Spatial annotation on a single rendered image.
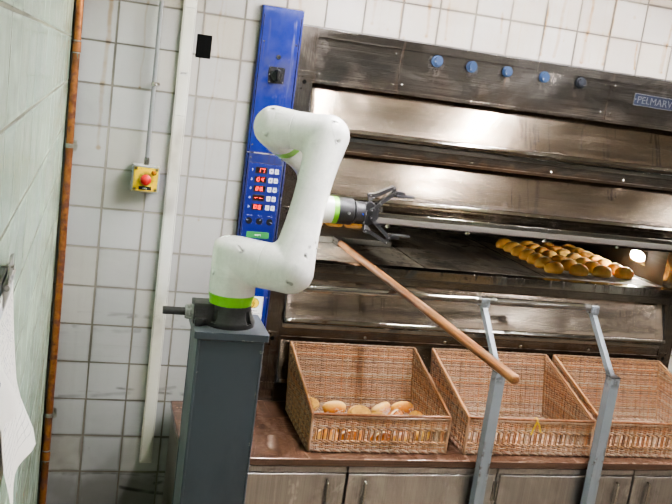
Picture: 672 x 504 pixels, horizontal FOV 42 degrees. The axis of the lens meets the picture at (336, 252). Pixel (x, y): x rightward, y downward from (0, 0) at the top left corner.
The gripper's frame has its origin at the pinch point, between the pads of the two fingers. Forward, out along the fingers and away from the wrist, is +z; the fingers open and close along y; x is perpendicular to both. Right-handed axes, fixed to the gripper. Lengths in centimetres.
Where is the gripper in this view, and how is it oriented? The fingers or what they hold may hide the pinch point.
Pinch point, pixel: (408, 216)
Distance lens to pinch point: 303.9
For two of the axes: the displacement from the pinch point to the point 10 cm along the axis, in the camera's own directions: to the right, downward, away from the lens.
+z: 9.6, 0.8, 2.8
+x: 2.6, 2.2, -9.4
